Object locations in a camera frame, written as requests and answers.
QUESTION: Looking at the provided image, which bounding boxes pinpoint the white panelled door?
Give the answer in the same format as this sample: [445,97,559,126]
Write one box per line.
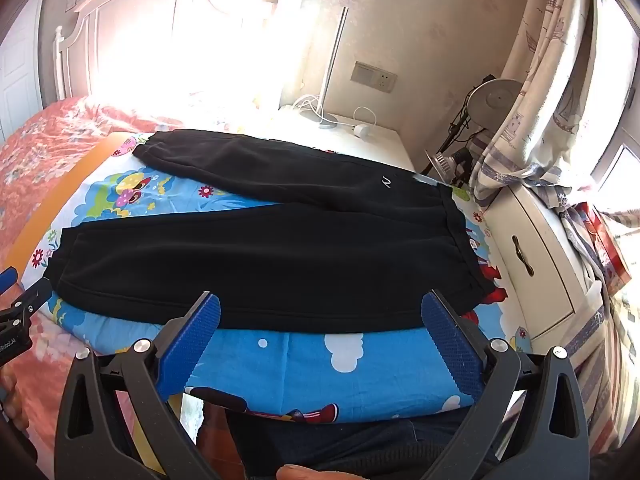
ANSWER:
[0,0,46,146]

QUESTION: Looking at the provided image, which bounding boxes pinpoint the white wooden headboard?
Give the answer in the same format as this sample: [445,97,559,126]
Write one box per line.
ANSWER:
[55,0,311,106]

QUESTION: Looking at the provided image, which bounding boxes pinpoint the silver desk lamp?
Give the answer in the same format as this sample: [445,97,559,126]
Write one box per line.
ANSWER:
[300,6,351,132]

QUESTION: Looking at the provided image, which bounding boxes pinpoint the black pants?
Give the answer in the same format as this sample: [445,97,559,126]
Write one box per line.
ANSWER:
[47,129,496,333]

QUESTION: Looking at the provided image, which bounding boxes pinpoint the white bedside table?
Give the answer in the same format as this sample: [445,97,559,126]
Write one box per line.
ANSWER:
[277,105,416,171]

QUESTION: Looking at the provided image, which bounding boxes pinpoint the orange floral bed sheet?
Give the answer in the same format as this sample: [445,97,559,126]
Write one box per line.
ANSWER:
[0,97,201,461]

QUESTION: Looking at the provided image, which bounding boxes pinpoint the person's right hand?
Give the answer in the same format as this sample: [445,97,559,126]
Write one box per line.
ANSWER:
[276,464,363,480]

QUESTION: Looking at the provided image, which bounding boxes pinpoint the red box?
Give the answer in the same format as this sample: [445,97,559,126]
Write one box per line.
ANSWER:
[582,202,633,291]

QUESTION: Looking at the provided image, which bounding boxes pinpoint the dark drawer handle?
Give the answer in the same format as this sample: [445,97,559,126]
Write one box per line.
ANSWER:
[510,235,533,276]

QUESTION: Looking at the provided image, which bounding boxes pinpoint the beige wall socket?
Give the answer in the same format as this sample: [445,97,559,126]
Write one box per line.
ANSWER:
[350,61,398,93]

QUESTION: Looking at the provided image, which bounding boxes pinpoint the person's legs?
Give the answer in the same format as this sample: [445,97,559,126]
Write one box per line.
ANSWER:
[200,400,501,480]

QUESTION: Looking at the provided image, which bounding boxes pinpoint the person's left hand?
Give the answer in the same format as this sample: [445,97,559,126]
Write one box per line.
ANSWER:
[0,367,22,423]

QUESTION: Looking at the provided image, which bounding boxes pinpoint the cartoon printed blue blanket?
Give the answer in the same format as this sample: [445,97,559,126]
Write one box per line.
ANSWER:
[0,132,533,423]

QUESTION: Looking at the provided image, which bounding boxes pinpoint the white cable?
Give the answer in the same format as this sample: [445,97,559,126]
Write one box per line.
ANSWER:
[295,94,381,133]

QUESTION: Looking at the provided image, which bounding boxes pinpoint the white drawer cabinet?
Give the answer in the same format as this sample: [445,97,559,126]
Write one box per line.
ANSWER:
[482,185,606,356]

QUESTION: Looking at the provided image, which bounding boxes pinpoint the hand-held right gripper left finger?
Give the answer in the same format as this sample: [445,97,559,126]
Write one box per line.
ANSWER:
[55,290,223,480]

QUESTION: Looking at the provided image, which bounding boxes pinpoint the printed cream curtain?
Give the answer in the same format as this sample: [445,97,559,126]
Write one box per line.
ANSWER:
[472,0,616,211]

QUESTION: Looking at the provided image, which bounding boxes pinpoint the window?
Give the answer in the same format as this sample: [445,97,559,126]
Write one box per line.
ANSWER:
[590,0,640,201]

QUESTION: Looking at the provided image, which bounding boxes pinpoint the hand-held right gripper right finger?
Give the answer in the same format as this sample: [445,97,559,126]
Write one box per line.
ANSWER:
[421,289,592,480]

